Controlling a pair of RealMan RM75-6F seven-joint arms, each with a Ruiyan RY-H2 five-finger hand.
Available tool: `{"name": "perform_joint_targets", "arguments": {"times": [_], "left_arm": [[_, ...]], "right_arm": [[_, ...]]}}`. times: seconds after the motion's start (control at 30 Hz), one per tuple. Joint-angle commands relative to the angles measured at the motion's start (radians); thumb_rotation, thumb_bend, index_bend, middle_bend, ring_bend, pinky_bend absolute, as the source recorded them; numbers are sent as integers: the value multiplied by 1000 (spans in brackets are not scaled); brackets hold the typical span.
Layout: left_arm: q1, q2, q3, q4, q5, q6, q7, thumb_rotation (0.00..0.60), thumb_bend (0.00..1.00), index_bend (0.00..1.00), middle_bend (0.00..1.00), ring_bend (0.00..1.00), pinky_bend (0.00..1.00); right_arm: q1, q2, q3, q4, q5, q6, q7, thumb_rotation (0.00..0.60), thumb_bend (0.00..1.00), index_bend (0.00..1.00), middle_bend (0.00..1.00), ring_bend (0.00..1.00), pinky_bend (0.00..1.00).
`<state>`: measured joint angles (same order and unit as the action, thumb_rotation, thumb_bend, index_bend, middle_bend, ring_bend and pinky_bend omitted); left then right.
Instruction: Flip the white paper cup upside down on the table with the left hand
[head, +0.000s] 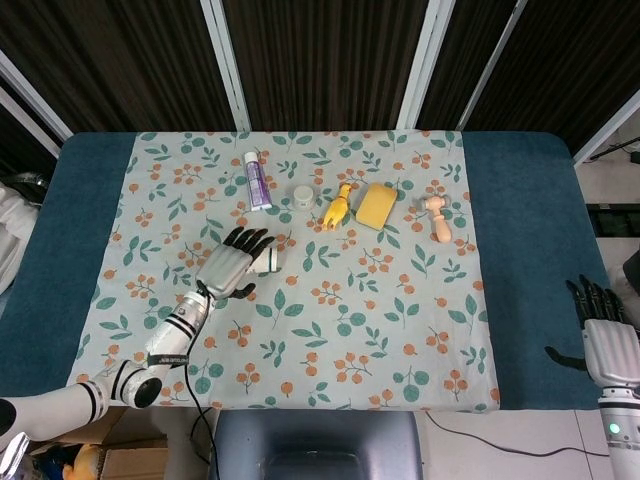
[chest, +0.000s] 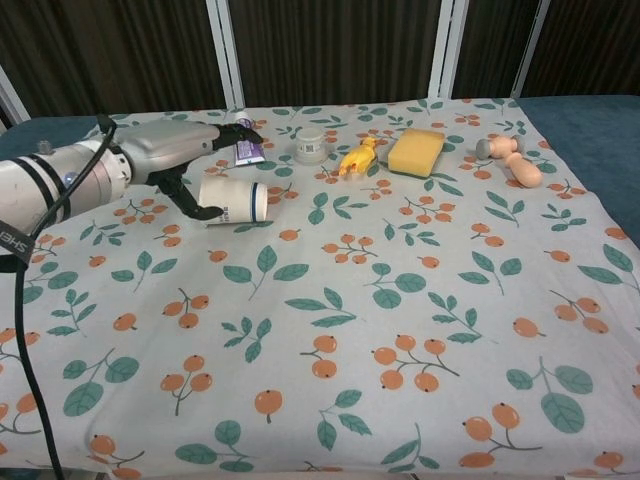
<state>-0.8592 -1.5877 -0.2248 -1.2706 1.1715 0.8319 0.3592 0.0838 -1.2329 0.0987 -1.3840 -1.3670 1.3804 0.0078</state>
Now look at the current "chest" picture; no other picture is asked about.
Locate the left black-silver robot hand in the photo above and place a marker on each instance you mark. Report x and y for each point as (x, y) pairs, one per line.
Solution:
(165, 147)

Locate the white paper cup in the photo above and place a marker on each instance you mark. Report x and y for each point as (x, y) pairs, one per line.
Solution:
(235, 200)

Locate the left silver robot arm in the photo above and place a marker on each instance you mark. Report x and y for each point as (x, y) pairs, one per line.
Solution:
(45, 185)

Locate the purple toothpaste tube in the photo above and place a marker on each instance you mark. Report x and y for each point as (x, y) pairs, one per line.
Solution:
(248, 154)

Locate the small white jar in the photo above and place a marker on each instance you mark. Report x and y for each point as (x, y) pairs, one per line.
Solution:
(309, 146)

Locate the yellow rubber chicken toy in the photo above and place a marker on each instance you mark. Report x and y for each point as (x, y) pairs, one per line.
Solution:
(357, 159)

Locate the floral tablecloth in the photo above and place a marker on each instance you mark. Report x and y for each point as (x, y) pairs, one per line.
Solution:
(350, 300)

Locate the yellow sponge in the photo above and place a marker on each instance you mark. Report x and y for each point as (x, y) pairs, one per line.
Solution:
(415, 152)

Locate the white partition frame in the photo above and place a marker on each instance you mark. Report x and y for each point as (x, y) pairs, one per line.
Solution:
(12, 97)
(446, 50)
(226, 55)
(526, 50)

